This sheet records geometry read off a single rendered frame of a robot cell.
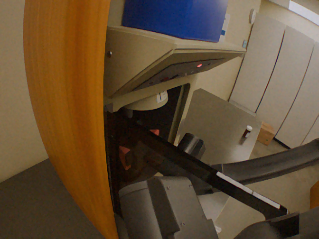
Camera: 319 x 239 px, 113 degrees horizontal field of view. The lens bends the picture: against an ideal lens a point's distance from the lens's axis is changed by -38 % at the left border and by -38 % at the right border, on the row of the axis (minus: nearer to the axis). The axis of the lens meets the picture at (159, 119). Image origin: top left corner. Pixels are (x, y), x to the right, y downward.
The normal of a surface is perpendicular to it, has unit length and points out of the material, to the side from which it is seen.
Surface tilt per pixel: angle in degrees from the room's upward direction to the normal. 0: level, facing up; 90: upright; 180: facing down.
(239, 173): 32
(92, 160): 90
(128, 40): 90
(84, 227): 0
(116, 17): 90
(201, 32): 90
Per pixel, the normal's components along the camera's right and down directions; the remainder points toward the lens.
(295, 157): -0.37, -0.55
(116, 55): -0.65, 0.34
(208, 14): 0.75, 0.47
